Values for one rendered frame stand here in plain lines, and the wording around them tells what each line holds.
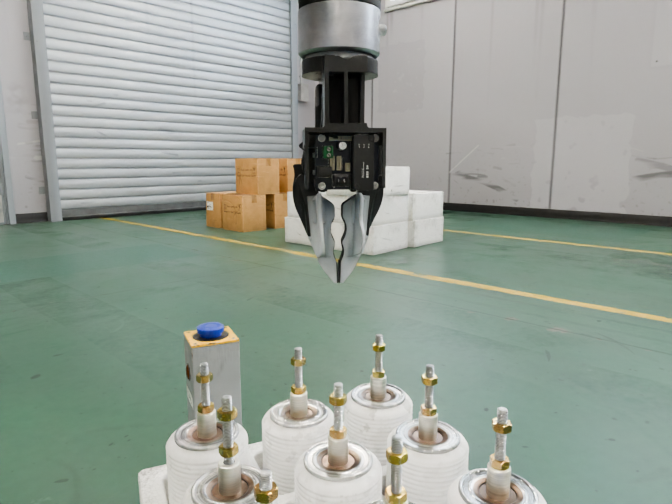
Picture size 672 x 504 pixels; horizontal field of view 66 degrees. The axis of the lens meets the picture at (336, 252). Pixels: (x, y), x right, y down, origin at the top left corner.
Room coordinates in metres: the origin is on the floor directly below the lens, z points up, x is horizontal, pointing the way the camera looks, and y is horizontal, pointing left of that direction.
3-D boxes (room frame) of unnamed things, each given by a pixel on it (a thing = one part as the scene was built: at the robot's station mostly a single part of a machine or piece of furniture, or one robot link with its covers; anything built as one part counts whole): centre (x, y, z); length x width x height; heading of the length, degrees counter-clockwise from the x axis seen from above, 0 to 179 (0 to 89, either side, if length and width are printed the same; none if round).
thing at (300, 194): (0.52, 0.02, 0.54); 0.05 x 0.02 x 0.09; 96
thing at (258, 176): (4.48, 0.68, 0.45); 0.30 x 0.24 x 0.30; 48
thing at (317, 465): (0.52, 0.00, 0.25); 0.08 x 0.08 x 0.01
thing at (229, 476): (0.47, 0.11, 0.26); 0.02 x 0.02 x 0.03
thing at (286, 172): (4.75, 0.44, 0.45); 0.30 x 0.24 x 0.30; 44
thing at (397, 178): (3.41, -0.21, 0.45); 0.39 x 0.39 x 0.18; 47
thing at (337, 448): (0.52, 0.00, 0.26); 0.02 x 0.02 x 0.03
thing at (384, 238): (3.41, -0.21, 0.09); 0.39 x 0.39 x 0.18; 50
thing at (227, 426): (0.47, 0.11, 0.31); 0.01 x 0.01 x 0.08
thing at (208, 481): (0.47, 0.11, 0.25); 0.08 x 0.08 x 0.01
